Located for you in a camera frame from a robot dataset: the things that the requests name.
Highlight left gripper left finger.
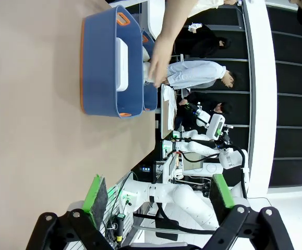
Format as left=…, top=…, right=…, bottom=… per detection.
left=25, top=173, right=133, bottom=250

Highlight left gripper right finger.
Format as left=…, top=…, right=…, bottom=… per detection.
left=204, top=173, right=295, bottom=250

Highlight blue basket orange handles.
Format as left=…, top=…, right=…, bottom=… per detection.
left=79, top=4, right=144, bottom=119
left=141, top=29, right=159, bottom=113

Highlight person's left hand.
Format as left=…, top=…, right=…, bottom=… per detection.
left=148, top=35, right=177, bottom=89

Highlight bystander in black clothes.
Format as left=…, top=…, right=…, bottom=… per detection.
left=175, top=22, right=232, bottom=59

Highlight person's left forearm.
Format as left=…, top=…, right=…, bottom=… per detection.
left=156, top=0, right=201, bottom=40

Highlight person in white shirt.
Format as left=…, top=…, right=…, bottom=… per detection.
left=188, top=0, right=302, bottom=27

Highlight thick black right arm hose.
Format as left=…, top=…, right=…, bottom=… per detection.
left=154, top=202, right=217, bottom=233

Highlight white digital clock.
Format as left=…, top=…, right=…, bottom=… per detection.
left=115, top=36, right=130, bottom=93

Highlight bystander in light shirt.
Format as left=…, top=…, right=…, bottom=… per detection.
left=167, top=60, right=238, bottom=91

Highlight large white table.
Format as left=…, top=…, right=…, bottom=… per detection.
left=147, top=0, right=166, bottom=40

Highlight black handheld scanner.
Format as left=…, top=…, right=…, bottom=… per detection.
left=115, top=212, right=126, bottom=244

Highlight masked bystander in black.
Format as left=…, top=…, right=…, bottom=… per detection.
left=175, top=91, right=234, bottom=131

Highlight brown background table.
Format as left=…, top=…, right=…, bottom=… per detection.
left=160, top=83, right=178, bottom=140

